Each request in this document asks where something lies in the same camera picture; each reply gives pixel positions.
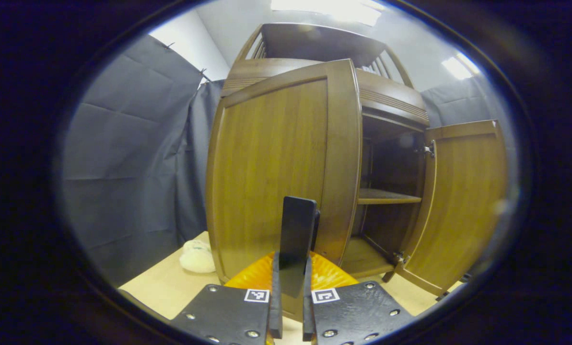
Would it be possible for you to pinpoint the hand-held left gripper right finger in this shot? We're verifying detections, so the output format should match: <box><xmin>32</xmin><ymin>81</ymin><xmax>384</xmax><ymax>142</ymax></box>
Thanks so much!
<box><xmin>303</xmin><ymin>252</ymin><xmax>416</xmax><ymax>345</ymax></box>

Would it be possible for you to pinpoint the black door handle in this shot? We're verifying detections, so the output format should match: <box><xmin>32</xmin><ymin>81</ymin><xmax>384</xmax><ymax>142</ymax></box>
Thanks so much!
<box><xmin>279</xmin><ymin>195</ymin><xmax>321</xmax><ymax>299</ymax></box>

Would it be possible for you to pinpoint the small ceiling light panel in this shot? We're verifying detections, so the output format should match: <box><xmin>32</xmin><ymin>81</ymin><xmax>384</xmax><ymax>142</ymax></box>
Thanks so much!
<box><xmin>442</xmin><ymin>52</ymin><xmax>481</xmax><ymax>80</ymax></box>

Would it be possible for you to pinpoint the wooden shoe cabinet door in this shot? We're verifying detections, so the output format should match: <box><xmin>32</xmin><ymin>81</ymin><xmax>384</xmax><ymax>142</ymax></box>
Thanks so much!
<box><xmin>205</xmin><ymin>58</ymin><xmax>363</xmax><ymax>322</ymax></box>
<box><xmin>395</xmin><ymin>120</ymin><xmax>508</xmax><ymax>297</ymax></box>

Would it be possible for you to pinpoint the white plush item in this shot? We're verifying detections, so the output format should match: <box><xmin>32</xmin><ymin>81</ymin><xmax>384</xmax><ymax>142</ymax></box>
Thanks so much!
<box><xmin>179</xmin><ymin>240</ymin><xmax>217</xmax><ymax>274</ymax></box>

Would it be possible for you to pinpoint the black backdrop cloth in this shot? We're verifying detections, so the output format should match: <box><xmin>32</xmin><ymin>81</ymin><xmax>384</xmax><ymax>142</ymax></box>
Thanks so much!
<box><xmin>61</xmin><ymin>34</ymin><xmax>507</xmax><ymax>288</ymax></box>

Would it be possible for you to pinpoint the wooden double-door shoe cabinet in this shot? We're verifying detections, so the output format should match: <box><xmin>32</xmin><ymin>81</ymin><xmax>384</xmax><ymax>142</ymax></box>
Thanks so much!
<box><xmin>219</xmin><ymin>23</ymin><xmax>432</xmax><ymax>283</ymax></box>

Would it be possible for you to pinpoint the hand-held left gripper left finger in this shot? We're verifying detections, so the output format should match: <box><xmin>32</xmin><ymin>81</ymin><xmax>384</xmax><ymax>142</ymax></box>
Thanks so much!
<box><xmin>171</xmin><ymin>252</ymin><xmax>284</xmax><ymax>345</ymax></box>

